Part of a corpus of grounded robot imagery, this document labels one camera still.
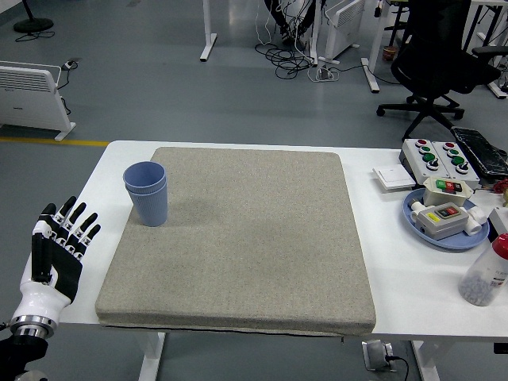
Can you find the small white pipe fitting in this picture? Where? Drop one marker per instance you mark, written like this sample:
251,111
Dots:
417,205

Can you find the person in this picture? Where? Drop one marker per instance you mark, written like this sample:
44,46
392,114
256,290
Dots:
283,29

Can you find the white desk leg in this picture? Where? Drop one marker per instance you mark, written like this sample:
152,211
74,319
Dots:
208,35

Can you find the large white panel heater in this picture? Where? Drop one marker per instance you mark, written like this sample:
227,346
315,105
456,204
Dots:
28,99

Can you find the large white pipe fitting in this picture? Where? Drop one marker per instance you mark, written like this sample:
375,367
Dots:
476,220

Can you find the clear bottle red cap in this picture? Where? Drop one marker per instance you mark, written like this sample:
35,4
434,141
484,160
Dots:
482,278

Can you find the small brown cup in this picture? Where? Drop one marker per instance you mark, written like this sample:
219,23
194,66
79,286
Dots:
389,54

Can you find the grey switch box yellow label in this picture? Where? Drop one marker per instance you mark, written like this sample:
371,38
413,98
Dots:
440,224

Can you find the black wrapped keyboard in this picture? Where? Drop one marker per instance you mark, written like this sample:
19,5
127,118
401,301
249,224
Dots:
482,152

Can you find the white desk frame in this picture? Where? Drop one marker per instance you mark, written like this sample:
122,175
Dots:
377,39

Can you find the floor power plug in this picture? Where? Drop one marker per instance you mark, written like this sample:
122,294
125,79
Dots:
71,63

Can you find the black round stand base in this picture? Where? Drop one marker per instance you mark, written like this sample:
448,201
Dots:
33,24

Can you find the grey-brown fabric mat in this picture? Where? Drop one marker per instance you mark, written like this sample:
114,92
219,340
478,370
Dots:
258,246

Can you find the white push-button control box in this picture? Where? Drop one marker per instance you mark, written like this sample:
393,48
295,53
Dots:
412,158
470,174

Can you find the white table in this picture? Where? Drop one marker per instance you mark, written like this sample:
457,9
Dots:
397,278

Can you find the white panel heater on feet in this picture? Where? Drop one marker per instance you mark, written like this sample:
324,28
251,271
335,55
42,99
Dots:
345,28

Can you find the white desk with long foot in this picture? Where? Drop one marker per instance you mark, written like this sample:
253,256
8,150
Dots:
498,89

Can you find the blue round plate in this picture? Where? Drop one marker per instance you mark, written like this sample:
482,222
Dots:
456,243

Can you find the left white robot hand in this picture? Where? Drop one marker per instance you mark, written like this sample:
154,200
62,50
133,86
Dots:
47,293

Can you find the silver floor socket box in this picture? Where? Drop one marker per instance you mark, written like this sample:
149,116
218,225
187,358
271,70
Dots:
375,355

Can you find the black office chair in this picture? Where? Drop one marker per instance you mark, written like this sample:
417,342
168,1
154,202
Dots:
432,59

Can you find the white power strip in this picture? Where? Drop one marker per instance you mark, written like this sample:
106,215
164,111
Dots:
326,74

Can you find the white wall switch plate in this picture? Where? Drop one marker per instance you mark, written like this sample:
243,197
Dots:
393,176

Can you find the blue ribbed plastic cup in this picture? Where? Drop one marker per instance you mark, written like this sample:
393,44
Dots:
143,174
151,210

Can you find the cream switch box coloured buttons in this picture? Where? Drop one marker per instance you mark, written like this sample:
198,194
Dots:
434,195

